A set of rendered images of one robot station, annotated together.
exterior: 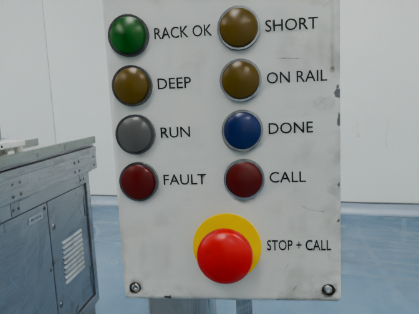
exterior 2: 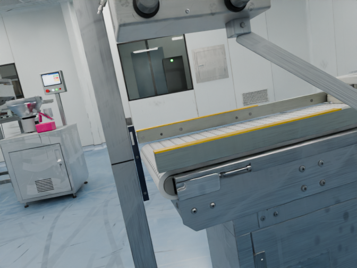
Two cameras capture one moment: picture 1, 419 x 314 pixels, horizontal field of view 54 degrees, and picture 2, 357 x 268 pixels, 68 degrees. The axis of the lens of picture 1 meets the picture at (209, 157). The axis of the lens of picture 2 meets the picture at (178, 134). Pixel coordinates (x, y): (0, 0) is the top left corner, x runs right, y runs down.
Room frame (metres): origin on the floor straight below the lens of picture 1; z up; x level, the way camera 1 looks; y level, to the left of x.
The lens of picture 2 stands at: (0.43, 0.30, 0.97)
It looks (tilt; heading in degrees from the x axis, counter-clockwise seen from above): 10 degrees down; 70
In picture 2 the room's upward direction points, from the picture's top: 10 degrees counter-clockwise
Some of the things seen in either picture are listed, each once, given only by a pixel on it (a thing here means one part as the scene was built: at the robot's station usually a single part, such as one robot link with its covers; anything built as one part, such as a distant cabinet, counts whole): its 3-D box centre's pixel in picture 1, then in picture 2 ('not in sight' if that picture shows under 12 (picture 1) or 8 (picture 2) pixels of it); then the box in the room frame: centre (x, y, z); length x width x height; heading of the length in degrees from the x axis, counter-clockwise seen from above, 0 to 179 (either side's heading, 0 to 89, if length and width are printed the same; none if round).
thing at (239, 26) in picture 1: (238, 27); not in sight; (0.30, -0.02, 1.06); 0.03 x 0.01 x 0.03; 83
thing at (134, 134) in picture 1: (134, 134); not in sight; (0.31, 0.05, 0.99); 0.03 x 0.01 x 0.03; 83
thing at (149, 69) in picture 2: not in sight; (155, 67); (2.18, 5.60, 1.43); 1.38 x 0.01 x 1.16; 162
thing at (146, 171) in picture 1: (138, 182); not in sight; (0.31, 0.05, 0.96); 0.03 x 0.01 x 0.03; 83
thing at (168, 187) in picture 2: not in sight; (159, 165); (0.57, 0.81, 0.82); 0.27 x 0.03 x 0.03; 83
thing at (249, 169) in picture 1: (244, 179); not in sight; (0.30, -0.02, 0.96); 0.03 x 0.01 x 0.03; 83
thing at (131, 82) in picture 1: (131, 85); not in sight; (0.31, 0.05, 1.03); 0.03 x 0.01 x 0.03; 83
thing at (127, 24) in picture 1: (127, 35); not in sight; (0.31, 0.05, 1.06); 0.03 x 0.01 x 0.03; 83
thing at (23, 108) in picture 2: not in sight; (34, 114); (0.03, 3.67, 0.95); 0.49 x 0.36 x 0.37; 162
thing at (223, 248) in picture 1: (226, 249); not in sight; (0.29, -0.01, 0.90); 0.04 x 0.04 x 0.04; 83
